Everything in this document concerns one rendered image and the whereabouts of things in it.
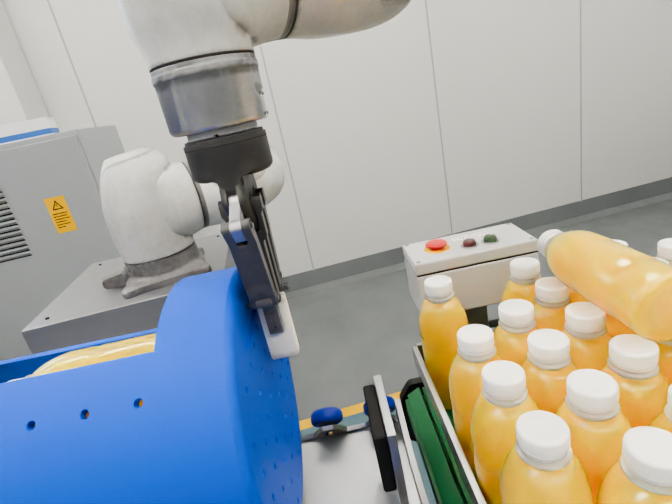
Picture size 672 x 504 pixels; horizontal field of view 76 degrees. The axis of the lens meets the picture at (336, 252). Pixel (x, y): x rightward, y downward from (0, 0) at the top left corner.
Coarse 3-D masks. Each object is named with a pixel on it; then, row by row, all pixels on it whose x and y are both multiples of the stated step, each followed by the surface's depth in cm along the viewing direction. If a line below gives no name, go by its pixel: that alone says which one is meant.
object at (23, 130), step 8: (32, 120) 175; (40, 120) 176; (48, 120) 179; (0, 128) 172; (8, 128) 173; (16, 128) 174; (24, 128) 175; (32, 128) 176; (40, 128) 176; (48, 128) 177; (56, 128) 186; (0, 136) 173; (8, 136) 174; (16, 136) 175; (24, 136) 175; (32, 136) 176; (0, 144) 174
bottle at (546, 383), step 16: (528, 352) 46; (528, 368) 45; (544, 368) 43; (560, 368) 43; (576, 368) 44; (528, 384) 44; (544, 384) 43; (560, 384) 43; (544, 400) 43; (560, 400) 43
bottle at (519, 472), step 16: (512, 448) 37; (512, 464) 35; (528, 464) 34; (544, 464) 33; (560, 464) 33; (576, 464) 34; (512, 480) 35; (528, 480) 34; (544, 480) 33; (560, 480) 33; (576, 480) 33; (512, 496) 35; (528, 496) 34; (544, 496) 33; (560, 496) 33; (576, 496) 33; (592, 496) 34
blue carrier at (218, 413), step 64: (192, 320) 36; (256, 320) 45; (0, 384) 35; (64, 384) 34; (128, 384) 34; (192, 384) 33; (256, 384) 39; (0, 448) 33; (64, 448) 32; (128, 448) 32; (192, 448) 32; (256, 448) 35
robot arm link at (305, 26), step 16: (304, 0) 36; (320, 0) 37; (336, 0) 37; (352, 0) 38; (368, 0) 39; (384, 0) 40; (400, 0) 42; (304, 16) 37; (320, 16) 38; (336, 16) 39; (352, 16) 40; (368, 16) 41; (384, 16) 42; (304, 32) 39; (320, 32) 40; (336, 32) 41; (352, 32) 43
